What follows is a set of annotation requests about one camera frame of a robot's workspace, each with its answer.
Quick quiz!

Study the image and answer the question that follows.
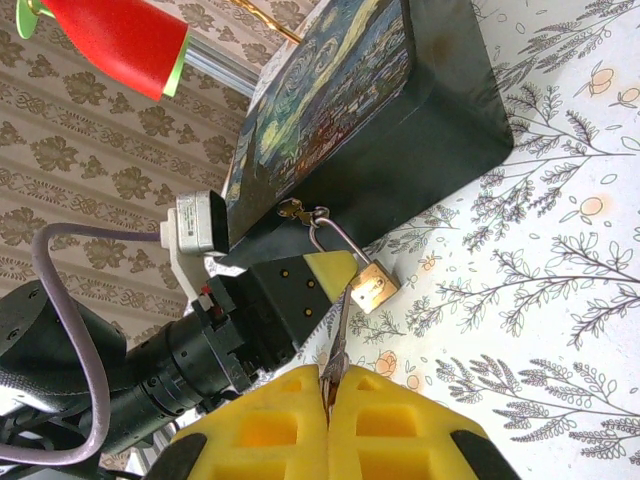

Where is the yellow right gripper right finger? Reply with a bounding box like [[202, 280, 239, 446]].
[[327, 366, 521, 480]]

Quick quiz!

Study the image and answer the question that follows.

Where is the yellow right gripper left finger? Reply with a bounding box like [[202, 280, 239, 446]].
[[142, 364, 331, 480]]

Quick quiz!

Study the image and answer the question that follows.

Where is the metal key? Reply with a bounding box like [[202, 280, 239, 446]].
[[318, 278, 361, 422]]

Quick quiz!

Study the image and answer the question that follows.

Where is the black starry night box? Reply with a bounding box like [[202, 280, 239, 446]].
[[219, 0, 516, 269]]

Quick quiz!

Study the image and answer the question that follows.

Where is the floral tablecloth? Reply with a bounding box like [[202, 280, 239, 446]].
[[294, 0, 640, 480]]

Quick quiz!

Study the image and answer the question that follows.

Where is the red wine glass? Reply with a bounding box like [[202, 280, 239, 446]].
[[37, 0, 191, 103]]

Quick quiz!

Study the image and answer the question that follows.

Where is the green wine glass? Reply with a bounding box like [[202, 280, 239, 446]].
[[14, 0, 192, 100]]

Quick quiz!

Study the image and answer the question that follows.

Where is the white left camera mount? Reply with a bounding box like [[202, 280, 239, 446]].
[[159, 207, 221, 307]]

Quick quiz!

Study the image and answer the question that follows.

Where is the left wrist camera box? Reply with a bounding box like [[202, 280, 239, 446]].
[[175, 189, 231, 256]]

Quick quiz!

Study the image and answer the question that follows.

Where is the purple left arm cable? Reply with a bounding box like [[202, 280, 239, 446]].
[[0, 222, 167, 467]]

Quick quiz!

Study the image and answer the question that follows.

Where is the aluminium frame post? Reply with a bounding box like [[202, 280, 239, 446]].
[[183, 38, 262, 100]]

